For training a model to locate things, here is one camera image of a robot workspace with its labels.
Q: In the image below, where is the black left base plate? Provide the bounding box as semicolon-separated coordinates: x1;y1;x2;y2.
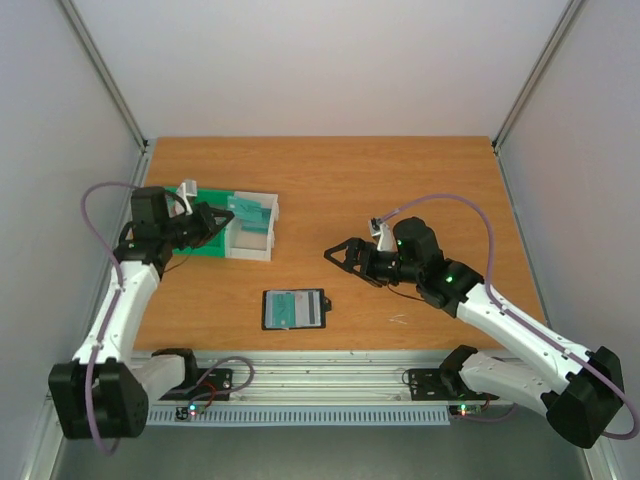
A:
160;368;233;401

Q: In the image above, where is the black leather card holder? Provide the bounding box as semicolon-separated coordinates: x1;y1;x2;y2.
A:
261;287;334;331

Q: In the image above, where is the white plastic bin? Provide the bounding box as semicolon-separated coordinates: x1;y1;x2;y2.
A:
224;191;279;262

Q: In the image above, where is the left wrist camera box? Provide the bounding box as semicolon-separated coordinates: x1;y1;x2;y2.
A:
176;179;197;215

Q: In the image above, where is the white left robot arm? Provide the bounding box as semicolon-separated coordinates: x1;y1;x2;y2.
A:
48;180;234;446

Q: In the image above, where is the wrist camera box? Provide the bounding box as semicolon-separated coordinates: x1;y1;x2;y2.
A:
369;218;395;252
176;179;197;215

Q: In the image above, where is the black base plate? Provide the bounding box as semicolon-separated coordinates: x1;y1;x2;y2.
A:
401;368;498;402
160;368;233;401

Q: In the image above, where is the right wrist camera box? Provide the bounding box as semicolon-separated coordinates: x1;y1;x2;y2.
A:
369;218;395;252

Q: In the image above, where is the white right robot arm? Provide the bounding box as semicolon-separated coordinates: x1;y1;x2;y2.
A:
324;217;624;449

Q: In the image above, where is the green plastic bin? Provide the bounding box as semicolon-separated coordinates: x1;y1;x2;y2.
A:
165;181;235;257

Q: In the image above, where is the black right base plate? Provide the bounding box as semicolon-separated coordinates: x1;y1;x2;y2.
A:
401;368;498;402

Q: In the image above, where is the grey slotted cable duct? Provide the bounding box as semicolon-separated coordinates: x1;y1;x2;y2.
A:
147;405;450;428

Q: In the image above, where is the grey aluminium frame rail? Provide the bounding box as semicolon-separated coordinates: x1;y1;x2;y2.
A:
56;0;148;153

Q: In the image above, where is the teal card in sleeve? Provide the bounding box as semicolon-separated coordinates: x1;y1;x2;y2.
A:
264;291;321;329

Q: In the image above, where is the teal VIP card stack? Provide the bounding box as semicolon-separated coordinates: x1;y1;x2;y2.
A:
241;221;270;235

